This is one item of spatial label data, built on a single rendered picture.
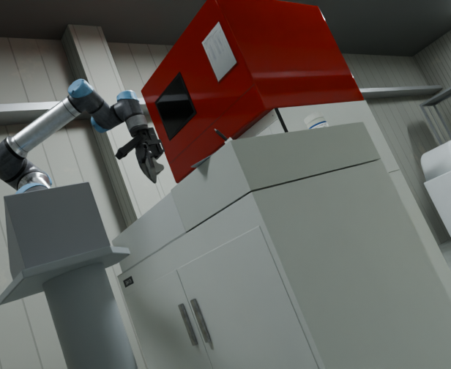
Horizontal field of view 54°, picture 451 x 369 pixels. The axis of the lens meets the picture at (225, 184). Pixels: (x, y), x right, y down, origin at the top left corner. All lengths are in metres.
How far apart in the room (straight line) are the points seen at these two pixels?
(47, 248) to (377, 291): 0.89
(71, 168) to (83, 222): 2.47
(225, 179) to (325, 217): 0.31
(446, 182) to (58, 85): 4.79
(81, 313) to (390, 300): 0.84
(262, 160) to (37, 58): 3.16
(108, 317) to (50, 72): 3.12
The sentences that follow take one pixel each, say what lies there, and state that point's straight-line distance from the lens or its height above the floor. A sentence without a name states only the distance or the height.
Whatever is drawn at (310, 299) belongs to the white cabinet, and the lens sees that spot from 1.15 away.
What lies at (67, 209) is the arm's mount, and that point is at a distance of 1.22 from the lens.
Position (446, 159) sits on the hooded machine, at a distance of 6.42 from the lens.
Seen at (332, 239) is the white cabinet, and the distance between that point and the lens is 1.27.
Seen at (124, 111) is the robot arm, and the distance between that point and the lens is 1.68.
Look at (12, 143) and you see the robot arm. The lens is 1.74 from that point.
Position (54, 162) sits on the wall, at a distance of 3.66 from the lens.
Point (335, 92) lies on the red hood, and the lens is 2.29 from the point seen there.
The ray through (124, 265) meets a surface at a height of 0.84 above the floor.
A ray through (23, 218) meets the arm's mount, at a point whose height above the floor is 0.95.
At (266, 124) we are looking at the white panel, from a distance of 1.94.
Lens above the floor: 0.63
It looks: 11 degrees up
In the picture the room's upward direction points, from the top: 22 degrees counter-clockwise
